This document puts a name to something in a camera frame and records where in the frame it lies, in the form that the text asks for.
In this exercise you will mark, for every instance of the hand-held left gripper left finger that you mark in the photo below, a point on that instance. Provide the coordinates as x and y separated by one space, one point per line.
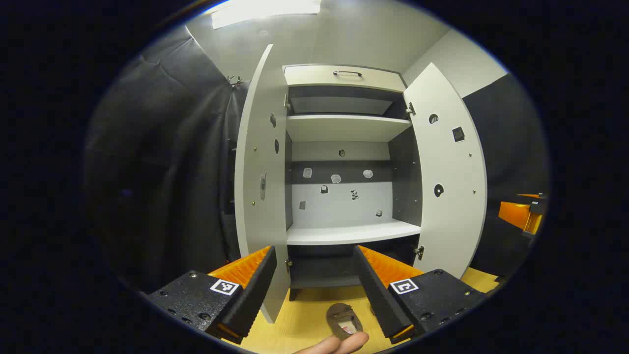
253 295

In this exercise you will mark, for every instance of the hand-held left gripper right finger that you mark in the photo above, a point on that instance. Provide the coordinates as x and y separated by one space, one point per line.
378 300

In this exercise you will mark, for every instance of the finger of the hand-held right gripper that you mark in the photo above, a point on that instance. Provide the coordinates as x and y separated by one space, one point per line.
513 214

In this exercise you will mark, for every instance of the brown fuzzy shoe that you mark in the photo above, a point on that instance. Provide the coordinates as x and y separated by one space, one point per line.
339 314

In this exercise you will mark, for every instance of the white shoe cabinet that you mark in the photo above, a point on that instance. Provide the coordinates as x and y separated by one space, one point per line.
344 201

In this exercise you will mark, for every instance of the white cabinet drawer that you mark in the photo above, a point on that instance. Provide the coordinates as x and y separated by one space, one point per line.
304 77

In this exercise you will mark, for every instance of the metal backdrop clip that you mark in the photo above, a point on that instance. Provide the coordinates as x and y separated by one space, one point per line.
235 80

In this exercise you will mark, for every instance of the ceiling light panel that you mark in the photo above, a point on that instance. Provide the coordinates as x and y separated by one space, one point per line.
265 10

